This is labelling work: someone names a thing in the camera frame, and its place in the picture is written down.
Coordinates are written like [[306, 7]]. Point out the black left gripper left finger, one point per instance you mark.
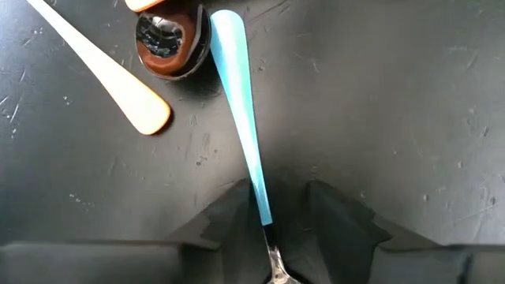
[[98, 264]]

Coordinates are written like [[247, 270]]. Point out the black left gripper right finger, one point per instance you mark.
[[355, 264]]

